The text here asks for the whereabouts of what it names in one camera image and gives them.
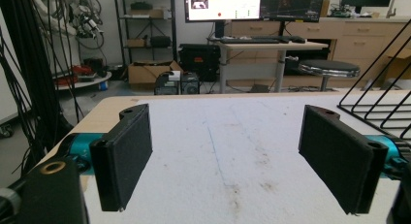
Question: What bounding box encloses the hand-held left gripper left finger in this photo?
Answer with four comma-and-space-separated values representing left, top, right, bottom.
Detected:
89, 103, 153, 213

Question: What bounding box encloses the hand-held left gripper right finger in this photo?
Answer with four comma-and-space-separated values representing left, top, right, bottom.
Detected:
298, 104, 390, 215

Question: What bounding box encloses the round white platform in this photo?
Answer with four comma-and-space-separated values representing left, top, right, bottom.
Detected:
52, 70, 113, 91

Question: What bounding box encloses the open cardboard box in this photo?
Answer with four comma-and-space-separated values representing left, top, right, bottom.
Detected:
127, 59, 184, 86

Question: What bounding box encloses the small black power unit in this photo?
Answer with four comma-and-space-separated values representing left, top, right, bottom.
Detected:
153, 71, 201, 96

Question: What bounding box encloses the round black stool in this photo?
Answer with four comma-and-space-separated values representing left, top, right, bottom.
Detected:
298, 58, 361, 92

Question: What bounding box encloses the wooden drawer cabinet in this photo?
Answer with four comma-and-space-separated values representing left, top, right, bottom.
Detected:
226, 16, 411, 89

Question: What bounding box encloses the black equipment case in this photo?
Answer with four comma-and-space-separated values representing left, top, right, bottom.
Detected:
177, 43, 222, 82

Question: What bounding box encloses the black metal shelf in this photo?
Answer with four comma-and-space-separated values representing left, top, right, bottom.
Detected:
112, 0, 178, 65

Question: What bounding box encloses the light wooden desk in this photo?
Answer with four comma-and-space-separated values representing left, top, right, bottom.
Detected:
207, 38, 330, 95

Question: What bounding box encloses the black keyboard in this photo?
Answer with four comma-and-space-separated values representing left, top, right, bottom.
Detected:
219, 37, 281, 45

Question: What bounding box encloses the dark computer monitor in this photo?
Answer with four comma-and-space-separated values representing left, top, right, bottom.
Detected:
260, 0, 326, 24

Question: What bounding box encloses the bright computer monitor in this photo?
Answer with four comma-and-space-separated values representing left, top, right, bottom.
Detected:
183, 0, 262, 23

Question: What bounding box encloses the black wire rack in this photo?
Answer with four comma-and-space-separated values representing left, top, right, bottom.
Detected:
336, 19, 411, 142

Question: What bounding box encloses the bundle of black cables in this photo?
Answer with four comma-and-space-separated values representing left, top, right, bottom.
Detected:
0, 0, 81, 176

